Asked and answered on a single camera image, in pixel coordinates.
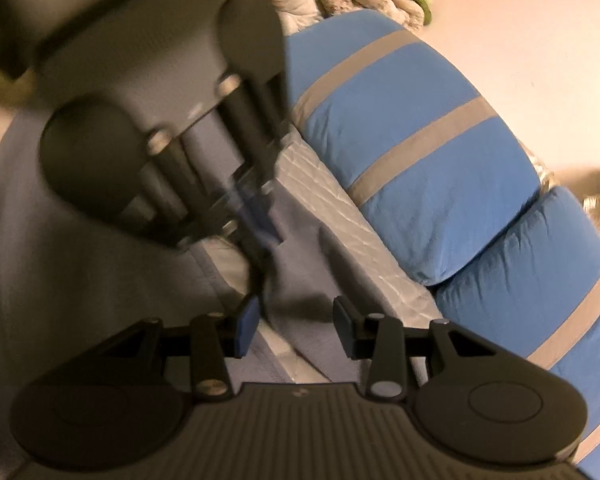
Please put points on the grey-blue fleece pants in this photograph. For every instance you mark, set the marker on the grey-blue fleece pants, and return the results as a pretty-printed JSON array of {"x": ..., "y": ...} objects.
[{"x": 300, "y": 270}]

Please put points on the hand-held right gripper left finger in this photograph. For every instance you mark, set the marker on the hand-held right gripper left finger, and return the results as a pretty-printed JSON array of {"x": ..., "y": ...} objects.
[{"x": 247, "y": 325}]

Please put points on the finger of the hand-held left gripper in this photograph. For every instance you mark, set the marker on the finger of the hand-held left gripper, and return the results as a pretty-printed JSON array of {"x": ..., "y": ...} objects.
[
  {"x": 180, "y": 175},
  {"x": 245, "y": 115}
]

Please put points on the blue grey-striped pillow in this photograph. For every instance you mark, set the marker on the blue grey-striped pillow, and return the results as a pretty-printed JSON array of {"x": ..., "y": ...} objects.
[
  {"x": 405, "y": 160},
  {"x": 530, "y": 285}
]

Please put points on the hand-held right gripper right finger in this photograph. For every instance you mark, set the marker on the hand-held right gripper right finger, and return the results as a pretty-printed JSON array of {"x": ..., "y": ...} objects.
[{"x": 344, "y": 325}]

